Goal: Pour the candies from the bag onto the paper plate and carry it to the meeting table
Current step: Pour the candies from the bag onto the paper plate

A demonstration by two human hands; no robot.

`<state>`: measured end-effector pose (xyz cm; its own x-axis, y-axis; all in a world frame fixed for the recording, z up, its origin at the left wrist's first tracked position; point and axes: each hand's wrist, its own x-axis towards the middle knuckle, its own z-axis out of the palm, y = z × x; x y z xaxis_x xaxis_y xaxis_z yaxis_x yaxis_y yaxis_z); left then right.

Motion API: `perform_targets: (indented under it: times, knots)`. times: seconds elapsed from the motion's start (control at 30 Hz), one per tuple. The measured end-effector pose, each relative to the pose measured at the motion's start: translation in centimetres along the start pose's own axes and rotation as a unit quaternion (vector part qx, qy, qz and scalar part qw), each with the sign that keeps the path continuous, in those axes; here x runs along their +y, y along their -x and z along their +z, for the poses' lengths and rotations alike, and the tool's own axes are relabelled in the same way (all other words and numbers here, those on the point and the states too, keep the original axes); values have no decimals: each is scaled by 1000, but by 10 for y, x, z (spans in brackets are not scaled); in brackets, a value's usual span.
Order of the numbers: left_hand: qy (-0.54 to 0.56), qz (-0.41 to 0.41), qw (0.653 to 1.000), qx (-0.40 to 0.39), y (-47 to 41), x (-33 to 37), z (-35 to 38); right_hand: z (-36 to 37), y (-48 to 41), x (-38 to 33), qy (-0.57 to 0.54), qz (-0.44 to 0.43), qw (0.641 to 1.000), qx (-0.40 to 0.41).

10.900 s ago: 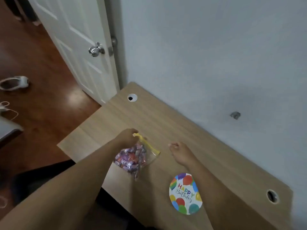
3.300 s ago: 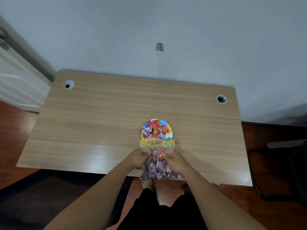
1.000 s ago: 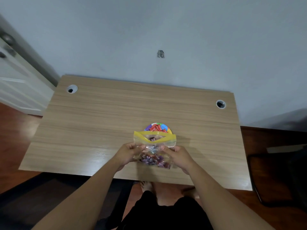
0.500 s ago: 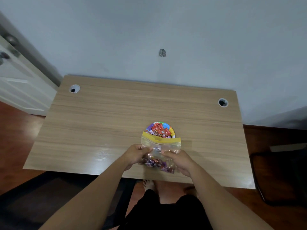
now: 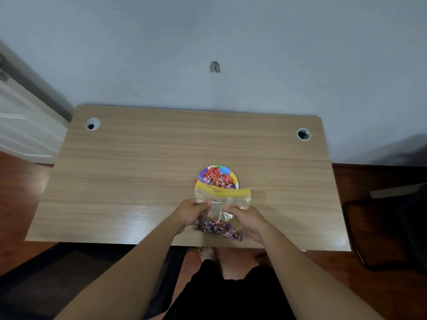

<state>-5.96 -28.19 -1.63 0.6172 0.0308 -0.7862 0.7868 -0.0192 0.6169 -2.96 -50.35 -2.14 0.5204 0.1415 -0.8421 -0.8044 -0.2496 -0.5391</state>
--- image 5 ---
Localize person's left forearm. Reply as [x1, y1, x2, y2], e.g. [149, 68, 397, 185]
[54, 215, 186, 320]

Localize pile of purple candies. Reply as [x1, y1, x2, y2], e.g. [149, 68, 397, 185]
[193, 219, 243, 242]

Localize person's right hand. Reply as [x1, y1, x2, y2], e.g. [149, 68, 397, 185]
[223, 205, 269, 244]

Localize colourful paper plate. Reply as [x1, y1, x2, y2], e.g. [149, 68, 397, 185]
[196, 165, 240, 190]

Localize pile of red orange candies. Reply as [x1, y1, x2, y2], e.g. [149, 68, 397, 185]
[197, 167, 237, 190]

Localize black chair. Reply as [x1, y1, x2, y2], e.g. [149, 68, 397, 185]
[342, 183, 427, 274]

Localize wooden desk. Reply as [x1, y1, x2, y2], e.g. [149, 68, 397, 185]
[25, 105, 351, 252]

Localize person's right forearm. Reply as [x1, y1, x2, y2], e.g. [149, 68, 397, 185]
[260, 224, 384, 320]

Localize person's black shorts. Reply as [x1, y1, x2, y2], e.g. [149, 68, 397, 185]
[163, 259, 297, 320]

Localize person's left hand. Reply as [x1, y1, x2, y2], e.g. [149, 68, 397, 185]
[170, 198, 212, 236]

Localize clear zip bag yellow top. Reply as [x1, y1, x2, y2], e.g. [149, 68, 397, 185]
[192, 181, 252, 242]

